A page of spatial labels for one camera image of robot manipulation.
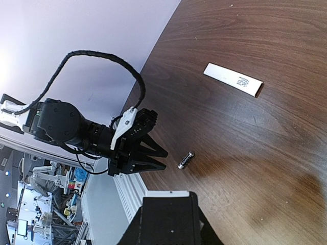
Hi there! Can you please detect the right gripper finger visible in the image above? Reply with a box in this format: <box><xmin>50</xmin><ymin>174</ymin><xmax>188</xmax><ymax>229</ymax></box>
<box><xmin>118</xmin><ymin>191</ymin><xmax>223</xmax><ymax>244</ymax></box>

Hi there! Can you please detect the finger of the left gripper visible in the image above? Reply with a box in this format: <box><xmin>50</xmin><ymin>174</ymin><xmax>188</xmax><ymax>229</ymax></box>
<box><xmin>139</xmin><ymin>134</ymin><xmax>168</xmax><ymax>158</ymax></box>
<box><xmin>127</xmin><ymin>159</ymin><xmax>166</xmax><ymax>174</ymax></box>

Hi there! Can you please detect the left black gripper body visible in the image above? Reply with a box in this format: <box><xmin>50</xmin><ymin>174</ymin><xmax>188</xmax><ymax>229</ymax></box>
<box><xmin>108</xmin><ymin>137</ymin><xmax>143</xmax><ymax>177</ymax></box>

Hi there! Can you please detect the black AA battery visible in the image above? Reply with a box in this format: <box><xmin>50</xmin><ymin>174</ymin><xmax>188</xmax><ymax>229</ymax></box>
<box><xmin>178</xmin><ymin>152</ymin><xmax>195</xmax><ymax>169</ymax></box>

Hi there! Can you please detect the white remote battery cover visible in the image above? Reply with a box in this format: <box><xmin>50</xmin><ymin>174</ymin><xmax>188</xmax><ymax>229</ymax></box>
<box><xmin>203</xmin><ymin>63</ymin><xmax>263</xmax><ymax>97</ymax></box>

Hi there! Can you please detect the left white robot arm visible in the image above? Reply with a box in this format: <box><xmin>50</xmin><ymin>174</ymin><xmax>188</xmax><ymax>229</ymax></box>
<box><xmin>1</xmin><ymin>94</ymin><xmax>168</xmax><ymax>176</ymax></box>

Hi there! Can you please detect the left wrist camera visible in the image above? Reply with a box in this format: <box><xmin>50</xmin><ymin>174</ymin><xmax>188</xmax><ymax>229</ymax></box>
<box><xmin>109</xmin><ymin>107</ymin><xmax>158</xmax><ymax>150</ymax></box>

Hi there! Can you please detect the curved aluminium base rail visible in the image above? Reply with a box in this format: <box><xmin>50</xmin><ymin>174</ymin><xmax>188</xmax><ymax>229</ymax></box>
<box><xmin>113</xmin><ymin>173</ymin><xmax>148</xmax><ymax>222</ymax></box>

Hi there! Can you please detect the left black camera cable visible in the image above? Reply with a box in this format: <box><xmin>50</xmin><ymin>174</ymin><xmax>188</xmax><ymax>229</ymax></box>
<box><xmin>15</xmin><ymin>50</ymin><xmax>147</xmax><ymax>115</ymax></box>

